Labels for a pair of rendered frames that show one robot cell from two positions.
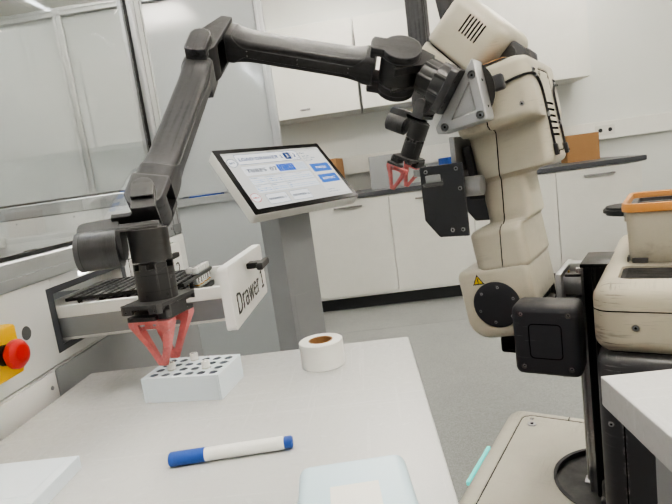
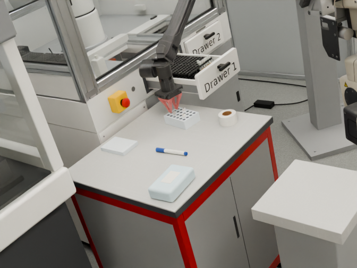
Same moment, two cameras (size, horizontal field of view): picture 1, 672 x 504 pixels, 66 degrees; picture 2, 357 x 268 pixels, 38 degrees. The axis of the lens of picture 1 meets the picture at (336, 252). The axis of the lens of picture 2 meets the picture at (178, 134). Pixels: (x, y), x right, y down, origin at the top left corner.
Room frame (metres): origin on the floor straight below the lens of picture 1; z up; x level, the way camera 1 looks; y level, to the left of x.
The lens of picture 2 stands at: (-0.69, -0.99, 1.72)
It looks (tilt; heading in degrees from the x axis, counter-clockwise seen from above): 28 degrees down; 41
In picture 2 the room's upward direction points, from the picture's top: 15 degrees counter-clockwise
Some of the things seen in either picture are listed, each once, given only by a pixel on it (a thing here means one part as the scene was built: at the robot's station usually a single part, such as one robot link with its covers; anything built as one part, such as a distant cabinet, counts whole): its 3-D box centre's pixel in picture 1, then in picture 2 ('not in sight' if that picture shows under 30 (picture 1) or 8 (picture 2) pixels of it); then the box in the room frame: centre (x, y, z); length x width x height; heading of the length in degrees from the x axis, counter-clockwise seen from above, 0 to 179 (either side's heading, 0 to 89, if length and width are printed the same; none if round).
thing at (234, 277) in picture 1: (245, 281); (218, 73); (0.99, 0.18, 0.87); 0.29 x 0.02 x 0.11; 176
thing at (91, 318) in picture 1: (143, 299); (180, 71); (1.00, 0.39, 0.86); 0.40 x 0.26 x 0.06; 86
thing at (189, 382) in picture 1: (194, 377); (181, 117); (0.76, 0.24, 0.78); 0.12 x 0.08 x 0.04; 78
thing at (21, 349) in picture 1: (13, 354); (125, 102); (0.68, 0.45, 0.88); 0.04 x 0.03 x 0.04; 176
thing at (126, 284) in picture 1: (147, 296); (181, 70); (1.00, 0.38, 0.87); 0.22 x 0.18 x 0.06; 86
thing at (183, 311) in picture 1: (165, 331); (171, 100); (0.75, 0.27, 0.86); 0.07 x 0.07 x 0.09; 76
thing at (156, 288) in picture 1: (156, 285); (167, 84); (0.75, 0.27, 0.93); 0.10 x 0.07 x 0.07; 166
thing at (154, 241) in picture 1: (145, 245); (162, 70); (0.75, 0.27, 0.99); 0.07 x 0.06 x 0.07; 99
